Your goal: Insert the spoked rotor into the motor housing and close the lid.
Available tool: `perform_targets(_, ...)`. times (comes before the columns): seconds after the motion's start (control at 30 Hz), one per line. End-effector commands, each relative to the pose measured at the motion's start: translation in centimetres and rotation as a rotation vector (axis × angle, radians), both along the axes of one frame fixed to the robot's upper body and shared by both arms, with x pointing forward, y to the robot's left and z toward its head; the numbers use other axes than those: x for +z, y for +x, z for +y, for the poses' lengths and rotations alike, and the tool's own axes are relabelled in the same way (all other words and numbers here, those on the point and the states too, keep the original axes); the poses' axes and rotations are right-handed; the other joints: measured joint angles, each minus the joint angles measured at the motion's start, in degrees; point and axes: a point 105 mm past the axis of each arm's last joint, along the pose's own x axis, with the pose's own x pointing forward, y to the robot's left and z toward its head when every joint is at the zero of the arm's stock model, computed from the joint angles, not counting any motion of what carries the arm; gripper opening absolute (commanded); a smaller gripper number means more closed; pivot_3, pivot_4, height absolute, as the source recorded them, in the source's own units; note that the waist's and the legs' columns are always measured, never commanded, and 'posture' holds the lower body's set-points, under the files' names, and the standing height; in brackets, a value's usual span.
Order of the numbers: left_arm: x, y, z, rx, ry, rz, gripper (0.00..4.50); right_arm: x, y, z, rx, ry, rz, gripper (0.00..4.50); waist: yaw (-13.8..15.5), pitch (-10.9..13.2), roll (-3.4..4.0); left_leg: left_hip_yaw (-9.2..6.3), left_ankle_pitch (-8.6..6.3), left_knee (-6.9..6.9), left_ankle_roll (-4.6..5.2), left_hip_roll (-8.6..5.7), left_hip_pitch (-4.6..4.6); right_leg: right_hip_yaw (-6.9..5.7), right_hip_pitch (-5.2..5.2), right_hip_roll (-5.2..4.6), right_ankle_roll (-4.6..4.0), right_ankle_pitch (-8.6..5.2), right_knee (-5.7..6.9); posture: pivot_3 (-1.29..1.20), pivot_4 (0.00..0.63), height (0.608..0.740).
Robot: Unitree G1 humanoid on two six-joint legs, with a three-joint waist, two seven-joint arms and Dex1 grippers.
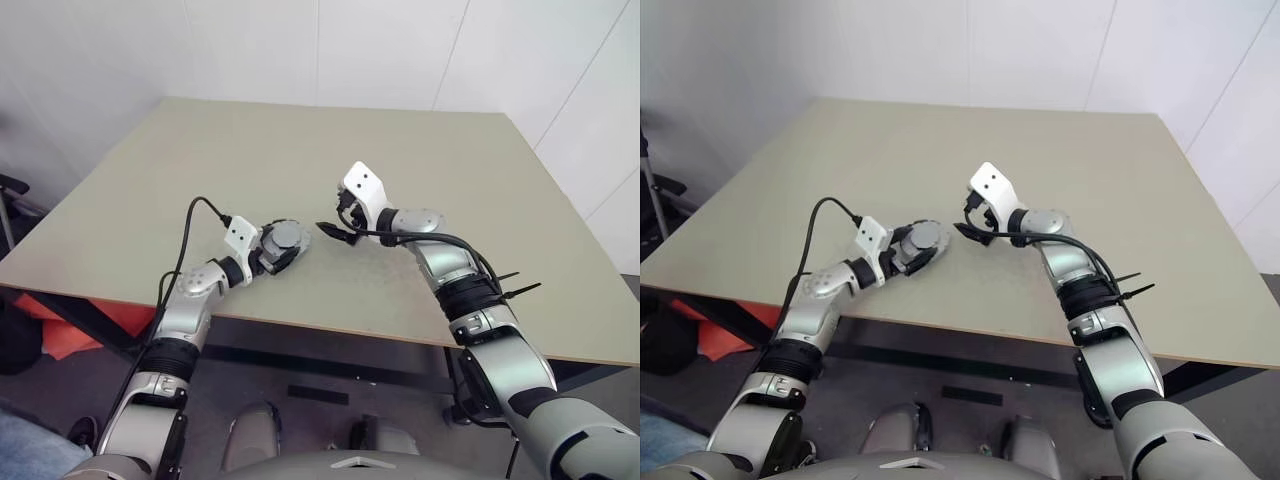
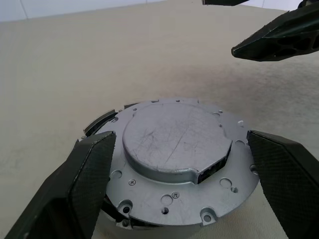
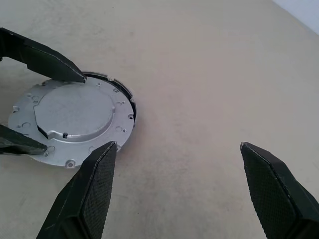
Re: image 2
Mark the silver motor end cover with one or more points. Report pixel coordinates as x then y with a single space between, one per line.
174 139

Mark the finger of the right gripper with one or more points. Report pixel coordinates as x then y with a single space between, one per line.
279 37
224 2

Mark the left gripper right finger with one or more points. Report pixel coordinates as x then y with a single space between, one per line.
286 186

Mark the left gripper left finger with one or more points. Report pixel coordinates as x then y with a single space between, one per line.
74 186

